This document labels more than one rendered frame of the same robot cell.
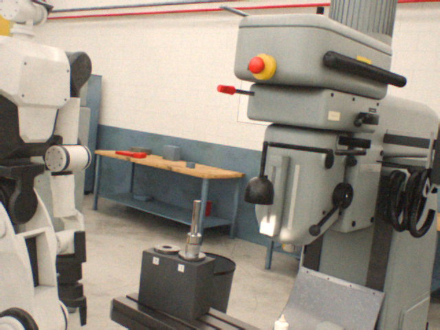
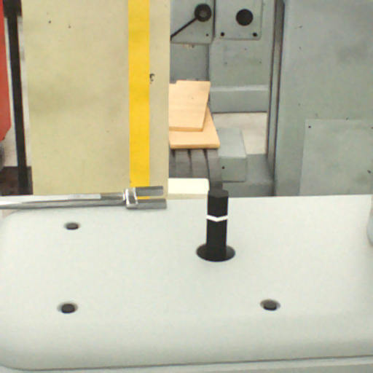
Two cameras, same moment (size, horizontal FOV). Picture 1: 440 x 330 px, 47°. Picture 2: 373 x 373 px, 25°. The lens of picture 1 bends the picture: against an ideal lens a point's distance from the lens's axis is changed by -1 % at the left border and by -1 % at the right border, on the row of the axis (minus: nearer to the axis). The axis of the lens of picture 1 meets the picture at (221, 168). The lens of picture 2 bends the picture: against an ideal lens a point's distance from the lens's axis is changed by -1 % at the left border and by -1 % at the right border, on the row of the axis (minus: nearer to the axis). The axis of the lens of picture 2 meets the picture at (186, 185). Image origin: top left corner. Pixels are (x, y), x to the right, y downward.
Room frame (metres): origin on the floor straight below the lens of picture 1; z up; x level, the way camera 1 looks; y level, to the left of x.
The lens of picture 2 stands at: (0.91, -0.69, 2.29)
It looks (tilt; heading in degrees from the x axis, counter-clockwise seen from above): 26 degrees down; 45
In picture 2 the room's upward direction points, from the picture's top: 1 degrees clockwise
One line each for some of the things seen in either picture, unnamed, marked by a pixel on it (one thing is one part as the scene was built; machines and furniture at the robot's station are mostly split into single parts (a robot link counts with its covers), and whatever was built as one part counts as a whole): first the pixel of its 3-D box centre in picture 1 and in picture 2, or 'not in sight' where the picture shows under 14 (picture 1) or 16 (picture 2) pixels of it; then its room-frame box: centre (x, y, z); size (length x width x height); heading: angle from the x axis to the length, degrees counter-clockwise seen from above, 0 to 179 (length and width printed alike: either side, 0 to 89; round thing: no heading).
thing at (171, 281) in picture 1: (176, 278); not in sight; (1.69, 0.11, 1.07); 0.22 x 0.12 x 0.20; 62
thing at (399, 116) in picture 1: (379, 124); not in sight; (1.81, -0.53, 1.66); 0.80 x 0.23 x 0.20; 141
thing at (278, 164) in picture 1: (275, 194); not in sight; (1.33, -0.15, 1.45); 0.04 x 0.04 x 0.21; 51
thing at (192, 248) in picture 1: (192, 245); not in sight; (1.67, 0.07, 1.19); 0.05 x 0.05 x 0.06
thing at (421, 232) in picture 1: (401, 198); not in sight; (1.50, -0.54, 1.45); 0.18 x 0.16 x 0.21; 141
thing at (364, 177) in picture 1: (331, 181); not in sight; (1.57, -0.34, 1.47); 0.24 x 0.19 x 0.26; 51
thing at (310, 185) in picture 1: (299, 183); not in sight; (1.42, -0.22, 1.47); 0.21 x 0.19 x 0.32; 51
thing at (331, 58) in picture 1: (368, 71); not in sight; (1.36, -0.35, 1.79); 0.45 x 0.04 x 0.04; 141
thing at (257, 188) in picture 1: (259, 189); not in sight; (1.24, -0.10, 1.47); 0.07 x 0.07 x 0.06
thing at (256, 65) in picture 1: (257, 65); not in sight; (1.22, -0.06, 1.76); 0.04 x 0.03 x 0.04; 51
